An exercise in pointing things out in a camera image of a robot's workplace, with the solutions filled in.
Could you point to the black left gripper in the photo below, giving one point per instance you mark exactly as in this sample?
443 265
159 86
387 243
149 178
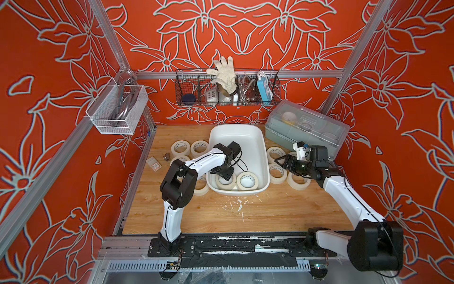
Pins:
227 176

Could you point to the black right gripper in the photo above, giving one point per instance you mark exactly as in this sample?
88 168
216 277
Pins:
287 162

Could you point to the white plastic storage tray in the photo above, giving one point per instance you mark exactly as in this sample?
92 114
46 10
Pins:
252 158

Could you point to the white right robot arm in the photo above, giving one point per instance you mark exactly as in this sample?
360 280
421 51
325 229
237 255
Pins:
375 244

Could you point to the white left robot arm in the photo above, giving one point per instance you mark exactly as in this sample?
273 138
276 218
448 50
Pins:
178 187

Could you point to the translucent lidded storage box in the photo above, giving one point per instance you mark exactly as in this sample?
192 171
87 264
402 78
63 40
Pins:
290 123

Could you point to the blue white box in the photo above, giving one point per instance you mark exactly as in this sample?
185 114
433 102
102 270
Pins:
264 89

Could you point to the white power adapter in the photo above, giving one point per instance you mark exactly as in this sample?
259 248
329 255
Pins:
212 95

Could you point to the dark blue round object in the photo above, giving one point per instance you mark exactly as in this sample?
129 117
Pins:
188 99

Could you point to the white work glove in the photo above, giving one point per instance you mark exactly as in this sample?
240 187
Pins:
224 73

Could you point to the small clear plastic packet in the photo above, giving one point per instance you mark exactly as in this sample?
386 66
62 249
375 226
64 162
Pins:
153 164

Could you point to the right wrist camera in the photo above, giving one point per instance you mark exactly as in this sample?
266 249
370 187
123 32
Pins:
302 150

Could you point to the black wire wall basket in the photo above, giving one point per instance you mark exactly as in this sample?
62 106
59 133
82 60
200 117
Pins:
197 81

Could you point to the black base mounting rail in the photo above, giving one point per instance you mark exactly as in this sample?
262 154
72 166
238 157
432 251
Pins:
294 244

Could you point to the white mesh wall basket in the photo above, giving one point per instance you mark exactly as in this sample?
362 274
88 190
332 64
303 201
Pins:
118 109

